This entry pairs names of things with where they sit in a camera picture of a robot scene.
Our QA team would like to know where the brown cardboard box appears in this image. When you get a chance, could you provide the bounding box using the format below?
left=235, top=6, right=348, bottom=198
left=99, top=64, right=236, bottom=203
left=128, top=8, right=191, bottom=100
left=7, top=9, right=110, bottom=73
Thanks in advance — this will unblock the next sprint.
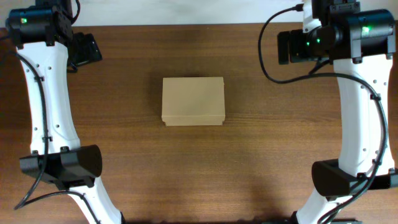
left=162, top=77, right=226, bottom=126

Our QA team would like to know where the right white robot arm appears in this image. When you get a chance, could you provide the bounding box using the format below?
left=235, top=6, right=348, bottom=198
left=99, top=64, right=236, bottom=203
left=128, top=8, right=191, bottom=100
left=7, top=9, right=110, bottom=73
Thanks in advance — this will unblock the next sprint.
left=278, top=1, right=397, bottom=223

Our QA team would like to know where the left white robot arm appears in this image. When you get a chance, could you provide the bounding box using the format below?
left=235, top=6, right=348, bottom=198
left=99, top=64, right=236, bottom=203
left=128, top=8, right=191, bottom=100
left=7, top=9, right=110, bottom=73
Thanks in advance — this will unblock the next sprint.
left=6, top=1, right=125, bottom=224

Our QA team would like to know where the right black cable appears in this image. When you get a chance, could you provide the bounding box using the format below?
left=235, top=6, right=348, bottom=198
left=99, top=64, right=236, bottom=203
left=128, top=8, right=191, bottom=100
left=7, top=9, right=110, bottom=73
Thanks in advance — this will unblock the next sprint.
left=257, top=3, right=389, bottom=224

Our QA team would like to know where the black cable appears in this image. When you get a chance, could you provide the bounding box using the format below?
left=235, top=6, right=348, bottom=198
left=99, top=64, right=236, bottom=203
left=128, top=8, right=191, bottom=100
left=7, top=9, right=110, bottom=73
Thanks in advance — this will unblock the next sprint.
left=257, top=3, right=389, bottom=224
left=0, top=0, right=102, bottom=224

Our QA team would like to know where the left black cable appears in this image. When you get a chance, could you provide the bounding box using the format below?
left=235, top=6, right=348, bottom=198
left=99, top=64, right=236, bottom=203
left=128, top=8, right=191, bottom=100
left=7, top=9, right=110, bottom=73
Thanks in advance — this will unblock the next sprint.
left=0, top=0, right=102, bottom=224

